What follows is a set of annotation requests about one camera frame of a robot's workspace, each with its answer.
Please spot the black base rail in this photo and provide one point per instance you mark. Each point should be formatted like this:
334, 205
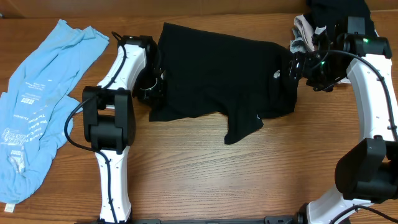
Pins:
267, 220

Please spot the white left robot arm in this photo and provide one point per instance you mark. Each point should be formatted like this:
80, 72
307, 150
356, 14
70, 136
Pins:
109, 120

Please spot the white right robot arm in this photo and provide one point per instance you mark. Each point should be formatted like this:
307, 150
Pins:
367, 174

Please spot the dark navy folded garment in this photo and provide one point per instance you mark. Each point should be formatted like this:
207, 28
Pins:
327, 13

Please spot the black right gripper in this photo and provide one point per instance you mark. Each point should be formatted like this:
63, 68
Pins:
306, 60

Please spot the grey patterned cloth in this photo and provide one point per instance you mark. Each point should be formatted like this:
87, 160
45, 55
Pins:
297, 45

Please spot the beige crumpled shorts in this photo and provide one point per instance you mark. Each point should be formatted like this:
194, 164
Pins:
307, 31

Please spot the light blue t-shirt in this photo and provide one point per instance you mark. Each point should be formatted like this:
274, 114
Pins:
36, 105

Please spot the black t-shirt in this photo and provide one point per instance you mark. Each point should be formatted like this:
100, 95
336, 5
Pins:
205, 72

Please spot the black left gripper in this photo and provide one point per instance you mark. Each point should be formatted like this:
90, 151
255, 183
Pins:
157, 95

